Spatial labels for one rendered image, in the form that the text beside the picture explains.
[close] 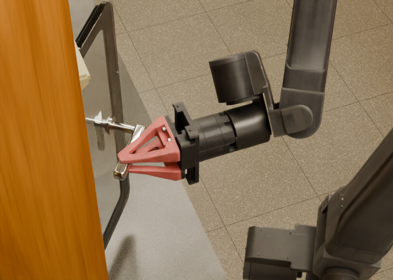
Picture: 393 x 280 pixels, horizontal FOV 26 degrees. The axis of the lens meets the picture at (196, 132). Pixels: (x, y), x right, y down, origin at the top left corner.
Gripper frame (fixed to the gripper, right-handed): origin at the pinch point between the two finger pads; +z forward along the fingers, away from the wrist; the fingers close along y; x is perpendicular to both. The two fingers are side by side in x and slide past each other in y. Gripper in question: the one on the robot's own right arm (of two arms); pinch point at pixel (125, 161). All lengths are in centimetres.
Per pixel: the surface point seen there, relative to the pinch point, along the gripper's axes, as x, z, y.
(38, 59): 22.3, 11.3, 41.9
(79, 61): 12.1, 6.4, 31.0
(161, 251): -1.7, -4.9, -26.0
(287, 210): -62, -63, -120
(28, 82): 22.3, 12.3, 39.9
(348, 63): -111, -110, -120
